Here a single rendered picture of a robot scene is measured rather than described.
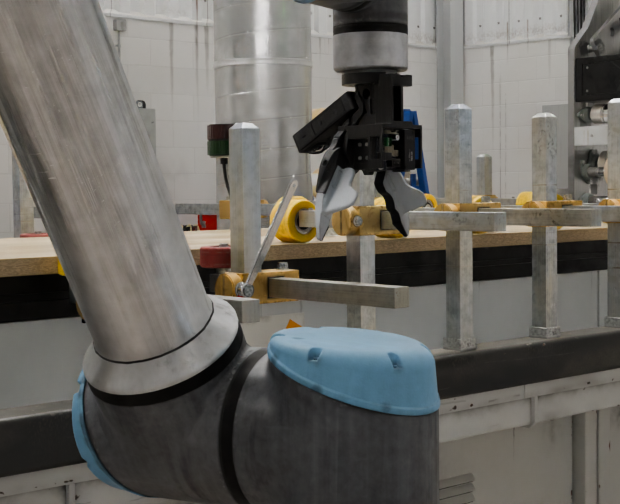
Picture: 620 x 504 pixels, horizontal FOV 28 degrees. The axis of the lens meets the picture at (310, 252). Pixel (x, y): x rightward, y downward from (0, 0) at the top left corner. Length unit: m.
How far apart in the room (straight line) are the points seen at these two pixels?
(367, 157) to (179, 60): 9.40
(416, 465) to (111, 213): 0.33
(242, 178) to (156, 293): 0.89
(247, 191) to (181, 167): 8.86
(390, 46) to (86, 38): 0.57
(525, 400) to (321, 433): 1.49
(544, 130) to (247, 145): 0.74
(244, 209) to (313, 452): 0.94
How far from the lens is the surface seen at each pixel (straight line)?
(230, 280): 1.95
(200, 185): 10.94
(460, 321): 2.31
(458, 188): 2.30
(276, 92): 6.00
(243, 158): 1.96
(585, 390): 2.67
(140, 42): 10.65
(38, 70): 1.00
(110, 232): 1.05
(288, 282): 1.95
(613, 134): 2.71
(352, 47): 1.49
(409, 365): 1.06
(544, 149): 2.49
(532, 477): 2.94
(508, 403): 2.48
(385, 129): 1.49
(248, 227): 1.96
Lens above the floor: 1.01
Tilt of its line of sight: 3 degrees down
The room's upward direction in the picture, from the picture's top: 1 degrees counter-clockwise
